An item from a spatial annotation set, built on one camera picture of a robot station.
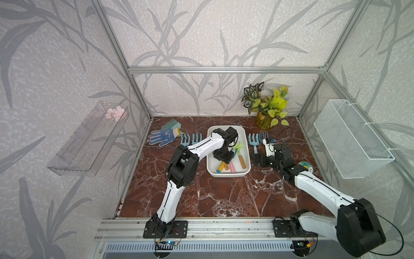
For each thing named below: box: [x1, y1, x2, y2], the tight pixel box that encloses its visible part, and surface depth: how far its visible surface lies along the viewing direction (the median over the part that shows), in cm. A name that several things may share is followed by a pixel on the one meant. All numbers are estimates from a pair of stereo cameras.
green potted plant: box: [251, 85, 290, 131], surface depth 98 cm
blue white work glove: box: [147, 127, 181, 147], surface depth 111 cm
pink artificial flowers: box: [105, 105, 126, 122], surface depth 78 cm
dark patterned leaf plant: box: [241, 81, 265, 115], surface depth 106 cm
